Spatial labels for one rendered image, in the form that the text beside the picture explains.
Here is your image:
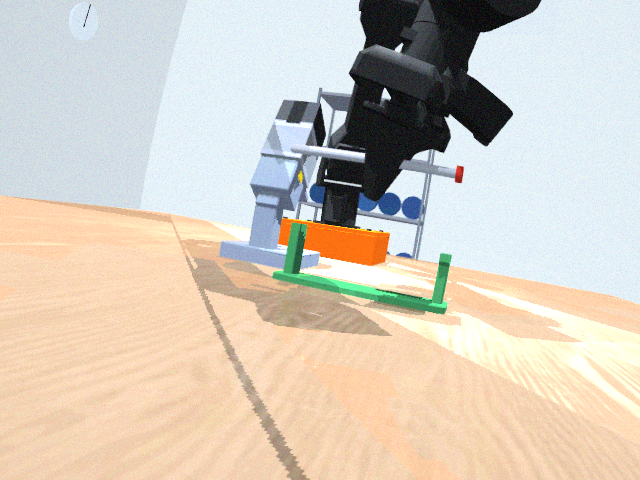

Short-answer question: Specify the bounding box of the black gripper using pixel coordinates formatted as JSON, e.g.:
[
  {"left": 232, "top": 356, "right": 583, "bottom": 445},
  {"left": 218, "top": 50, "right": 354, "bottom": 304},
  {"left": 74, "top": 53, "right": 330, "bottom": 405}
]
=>
[{"left": 349, "top": 21, "right": 473, "bottom": 201}]

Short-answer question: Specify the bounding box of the green u-shaped bracket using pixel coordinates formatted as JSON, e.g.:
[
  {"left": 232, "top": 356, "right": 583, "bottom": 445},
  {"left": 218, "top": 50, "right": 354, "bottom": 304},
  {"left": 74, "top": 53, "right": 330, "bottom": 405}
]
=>
[{"left": 272, "top": 222, "right": 452, "bottom": 315}]

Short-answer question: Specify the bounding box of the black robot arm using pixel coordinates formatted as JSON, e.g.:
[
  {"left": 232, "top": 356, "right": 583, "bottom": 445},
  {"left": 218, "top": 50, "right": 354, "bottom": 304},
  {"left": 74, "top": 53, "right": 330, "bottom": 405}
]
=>
[{"left": 313, "top": 0, "right": 542, "bottom": 229}]

